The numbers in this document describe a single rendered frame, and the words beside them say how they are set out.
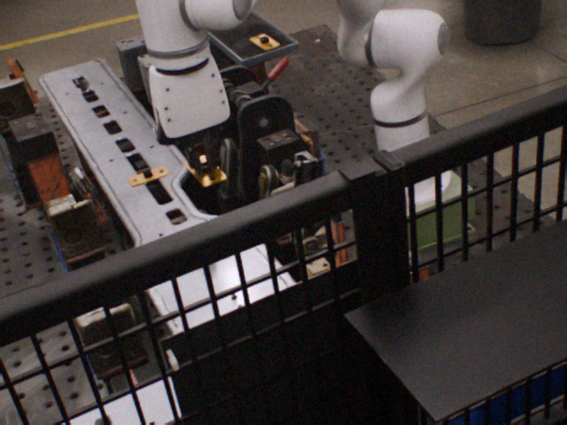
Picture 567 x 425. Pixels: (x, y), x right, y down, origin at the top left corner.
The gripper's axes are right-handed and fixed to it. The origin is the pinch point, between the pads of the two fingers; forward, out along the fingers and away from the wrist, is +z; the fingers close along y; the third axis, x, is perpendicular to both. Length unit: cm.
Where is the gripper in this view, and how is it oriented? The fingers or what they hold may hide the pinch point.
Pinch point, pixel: (202, 156)
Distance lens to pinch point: 123.1
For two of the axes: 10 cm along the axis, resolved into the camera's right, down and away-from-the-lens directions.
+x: 4.4, 4.7, -7.7
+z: 1.3, 8.2, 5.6
